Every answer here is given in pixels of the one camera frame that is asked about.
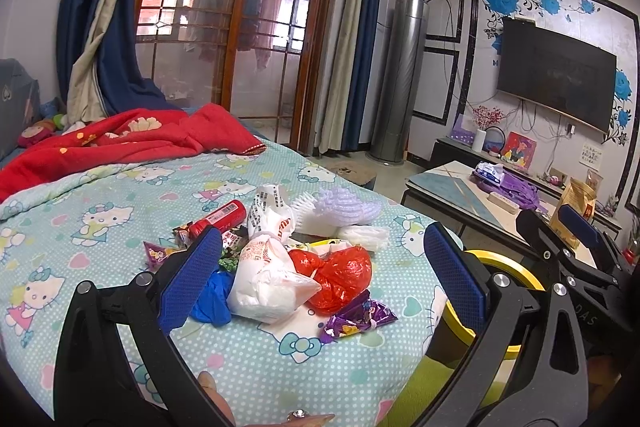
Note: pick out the white vase red flowers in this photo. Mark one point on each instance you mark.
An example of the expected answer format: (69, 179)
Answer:
(484, 118)

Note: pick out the white foam fruit net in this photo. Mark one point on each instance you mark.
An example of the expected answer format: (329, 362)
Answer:
(369, 237)

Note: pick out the lavender foam fruit net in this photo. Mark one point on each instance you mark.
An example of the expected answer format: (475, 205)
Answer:
(340, 207)

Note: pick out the blue curtain left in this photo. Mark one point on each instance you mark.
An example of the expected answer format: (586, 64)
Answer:
(96, 61)

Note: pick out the wall mounted television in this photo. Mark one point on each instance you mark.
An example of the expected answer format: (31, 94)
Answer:
(567, 75)

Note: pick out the blue curtain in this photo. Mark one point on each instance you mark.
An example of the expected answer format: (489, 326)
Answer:
(96, 61)
(342, 116)

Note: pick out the black tv cabinet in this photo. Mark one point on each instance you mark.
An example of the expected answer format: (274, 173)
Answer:
(446, 150)

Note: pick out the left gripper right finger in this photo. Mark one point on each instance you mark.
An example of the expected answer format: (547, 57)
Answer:
(526, 365)

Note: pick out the yellow white snack packet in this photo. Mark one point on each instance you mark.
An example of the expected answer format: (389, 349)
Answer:
(320, 248)

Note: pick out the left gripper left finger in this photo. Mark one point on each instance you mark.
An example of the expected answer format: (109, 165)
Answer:
(94, 383)

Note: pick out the colourful framed picture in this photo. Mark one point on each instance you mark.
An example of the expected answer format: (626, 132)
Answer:
(519, 150)

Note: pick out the wooden glass sliding door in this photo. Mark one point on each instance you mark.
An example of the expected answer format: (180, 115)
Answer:
(259, 59)

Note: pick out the grey tower air conditioner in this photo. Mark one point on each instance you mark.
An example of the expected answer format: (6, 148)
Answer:
(400, 82)

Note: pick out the marble top coffee table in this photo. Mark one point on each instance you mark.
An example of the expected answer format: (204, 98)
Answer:
(448, 194)

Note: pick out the round blue ornament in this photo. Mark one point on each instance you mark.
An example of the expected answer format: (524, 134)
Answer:
(495, 140)

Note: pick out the red blanket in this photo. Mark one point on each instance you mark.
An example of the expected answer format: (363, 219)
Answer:
(138, 135)

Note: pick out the small purple candy wrapper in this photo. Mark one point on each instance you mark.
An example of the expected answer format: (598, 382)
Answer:
(156, 255)

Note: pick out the red cylindrical bottle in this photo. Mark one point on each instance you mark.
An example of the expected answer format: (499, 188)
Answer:
(223, 219)

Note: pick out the brown paper snack bag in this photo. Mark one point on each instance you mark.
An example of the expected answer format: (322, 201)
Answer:
(583, 199)

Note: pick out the hello kitty teal quilt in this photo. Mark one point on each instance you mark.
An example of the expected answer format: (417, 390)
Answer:
(91, 226)

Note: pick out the blue rubber glove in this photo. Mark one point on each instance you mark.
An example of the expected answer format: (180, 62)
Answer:
(211, 307)

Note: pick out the white printed plastic bag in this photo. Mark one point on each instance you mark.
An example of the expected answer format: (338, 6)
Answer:
(270, 214)

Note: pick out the purple cloth bag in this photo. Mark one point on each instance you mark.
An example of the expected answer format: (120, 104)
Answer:
(511, 187)

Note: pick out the red plastic bag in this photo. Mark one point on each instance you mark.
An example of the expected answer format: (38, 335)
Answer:
(343, 276)

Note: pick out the purple box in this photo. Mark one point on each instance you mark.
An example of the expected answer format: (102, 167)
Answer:
(464, 130)

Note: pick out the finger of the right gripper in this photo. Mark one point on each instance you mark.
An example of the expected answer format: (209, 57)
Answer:
(604, 252)
(542, 236)

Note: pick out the purple snack wrapper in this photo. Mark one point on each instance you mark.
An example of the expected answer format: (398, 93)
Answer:
(362, 315)

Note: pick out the tissue pack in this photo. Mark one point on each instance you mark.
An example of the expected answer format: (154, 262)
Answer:
(490, 173)

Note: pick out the green black snack packet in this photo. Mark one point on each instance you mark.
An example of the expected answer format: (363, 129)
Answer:
(233, 241)

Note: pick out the blue curtain right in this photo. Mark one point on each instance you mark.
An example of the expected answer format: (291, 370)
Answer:
(342, 116)

